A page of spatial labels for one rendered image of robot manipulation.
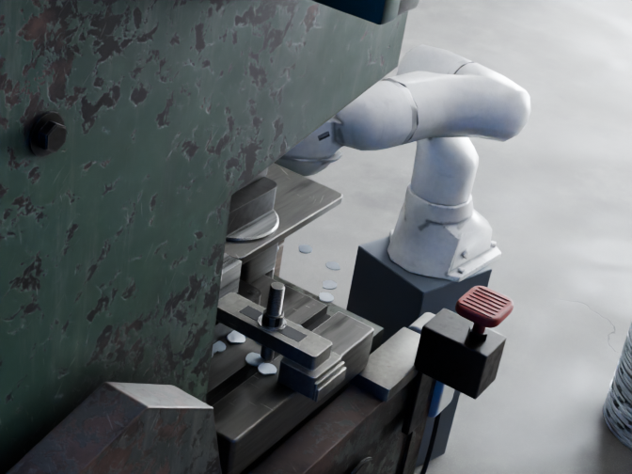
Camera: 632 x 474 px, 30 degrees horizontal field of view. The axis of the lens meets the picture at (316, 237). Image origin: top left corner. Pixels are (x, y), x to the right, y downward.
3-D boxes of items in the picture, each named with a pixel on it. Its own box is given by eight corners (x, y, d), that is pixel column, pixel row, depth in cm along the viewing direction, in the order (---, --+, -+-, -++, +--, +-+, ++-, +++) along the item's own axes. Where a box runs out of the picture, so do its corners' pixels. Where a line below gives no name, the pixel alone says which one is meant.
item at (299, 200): (254, 235, 177) (265, 155, 170) (332, 272, 171) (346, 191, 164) (144, 301, 158) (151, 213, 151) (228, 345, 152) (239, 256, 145)
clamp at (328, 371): (231, 321, 147) (241, 251, 142) (344, 379, 140) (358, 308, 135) (202, 341, 142) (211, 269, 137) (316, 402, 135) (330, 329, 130)
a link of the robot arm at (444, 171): (404, 154, 222) (430, 30, 210) (482, 195, 212) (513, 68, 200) (366, 168, 215) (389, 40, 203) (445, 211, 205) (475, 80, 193)
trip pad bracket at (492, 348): (417, 415, 166) (444, 299, 156) (477, 446, 162) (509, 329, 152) (395, 434, 162) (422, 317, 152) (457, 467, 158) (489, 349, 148)
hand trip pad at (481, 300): (465, 328, 157) (477, 280, 153) (505, 347, 154) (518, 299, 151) (440, 351, 152) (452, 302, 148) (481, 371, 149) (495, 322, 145)
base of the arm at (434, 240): (447, 215, 234) (462, 152, 227) (516, 261, 222) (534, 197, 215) (364, 241, 220) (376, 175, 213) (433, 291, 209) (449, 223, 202)
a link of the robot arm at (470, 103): (371, 68, 189) (461, 111, 179) (463, 46, 206) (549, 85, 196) (358, 131, 194) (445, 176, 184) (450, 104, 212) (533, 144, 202)
